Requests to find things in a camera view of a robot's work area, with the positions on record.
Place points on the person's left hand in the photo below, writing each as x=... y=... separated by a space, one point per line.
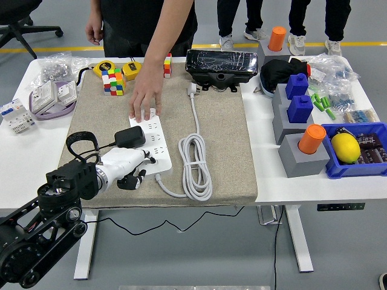
x=148 y=87

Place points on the person's right hand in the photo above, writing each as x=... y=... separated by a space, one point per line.
x=94 y=30

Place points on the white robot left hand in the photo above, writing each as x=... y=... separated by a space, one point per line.
x=121 y=160

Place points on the black power adapter plug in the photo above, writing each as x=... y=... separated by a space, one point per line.
x=130 y=136

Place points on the multicoloured puzzle cube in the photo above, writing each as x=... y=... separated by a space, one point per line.
x=167 y=66
x=113 y=83

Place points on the white power strip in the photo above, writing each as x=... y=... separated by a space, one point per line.
x=161 y=167

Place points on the person's left forearm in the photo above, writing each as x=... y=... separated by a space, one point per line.
x=166 y=30

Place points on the person's right forearm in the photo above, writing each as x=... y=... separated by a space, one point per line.
x=96 y=8

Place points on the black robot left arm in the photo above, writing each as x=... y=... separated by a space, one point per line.
x=27 y=247

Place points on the small yellow tape measure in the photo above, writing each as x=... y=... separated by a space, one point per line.
x=130 y=70

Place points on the small clear plastic bag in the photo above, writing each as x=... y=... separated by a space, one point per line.
x=81 y=63

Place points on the large yellow tape measure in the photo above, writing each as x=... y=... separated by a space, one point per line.
x=104 y=67

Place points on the person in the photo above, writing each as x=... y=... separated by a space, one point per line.
x=133 y=27
x=226 y=15
x=335 y=18

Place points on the clear bag of screws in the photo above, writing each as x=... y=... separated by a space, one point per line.
x=54 y=69

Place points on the black film-wrapped device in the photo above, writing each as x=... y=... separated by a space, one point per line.
x=220 y=62

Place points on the lilac oval tray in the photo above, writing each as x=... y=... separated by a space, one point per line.
x=54 y=114

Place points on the black office chair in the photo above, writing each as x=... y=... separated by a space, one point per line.
x=15 y=9

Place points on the grey-brown mat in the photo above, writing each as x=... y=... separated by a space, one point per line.
x=226 y=151

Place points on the small metal clip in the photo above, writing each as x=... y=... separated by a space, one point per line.
x=257 y=90

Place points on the white table leg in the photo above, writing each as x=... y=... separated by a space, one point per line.
x=84 y=262
x=299 y=241

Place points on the white circuit breaker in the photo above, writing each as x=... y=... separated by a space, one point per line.
x=15 y=116

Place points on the white blue-rimmed object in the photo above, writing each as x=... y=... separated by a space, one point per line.
x=267 y=91

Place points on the grey block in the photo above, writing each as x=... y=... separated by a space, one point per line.
x=302 y=166
x=281 y=127
x=278 y=96
x=269 y=56

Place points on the black cloth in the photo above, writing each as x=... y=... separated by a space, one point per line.
x=275 y=72

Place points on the orange cylinder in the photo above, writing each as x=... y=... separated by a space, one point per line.
x=276 y=37
x=311 y=139

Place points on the blue block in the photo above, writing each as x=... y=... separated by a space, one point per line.
x=296 y=86
x=299 y=110

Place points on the grey box under table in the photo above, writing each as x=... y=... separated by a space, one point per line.
x=267 y=216

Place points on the small red item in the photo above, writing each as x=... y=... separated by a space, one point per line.
x=308 y=70

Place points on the large clear bag blue parts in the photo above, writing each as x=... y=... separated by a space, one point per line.
x=332 y=69

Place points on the small clear bag blue parts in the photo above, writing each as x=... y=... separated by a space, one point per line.
x=341 y=101

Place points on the black metal clip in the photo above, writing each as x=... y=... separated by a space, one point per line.
x=341 y=131

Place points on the yellow lemon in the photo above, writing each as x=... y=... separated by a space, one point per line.
x=344 y=148

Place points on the clear bag of resistors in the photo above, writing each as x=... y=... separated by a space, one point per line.
x=359 y=116

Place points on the blue plastic bin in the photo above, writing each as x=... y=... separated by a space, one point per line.
x=347 y=170

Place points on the black table control panel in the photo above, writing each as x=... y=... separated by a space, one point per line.
x=340 y=206

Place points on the dark brown capacitor pack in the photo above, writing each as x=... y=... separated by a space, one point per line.
x=372 y=148

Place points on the black shoe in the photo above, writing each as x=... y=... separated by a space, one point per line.
x=383 y=281

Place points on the small white wall socket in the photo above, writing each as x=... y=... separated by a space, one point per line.
x=66 y=92

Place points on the large white wall socket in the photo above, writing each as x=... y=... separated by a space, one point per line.
x=43 y=96

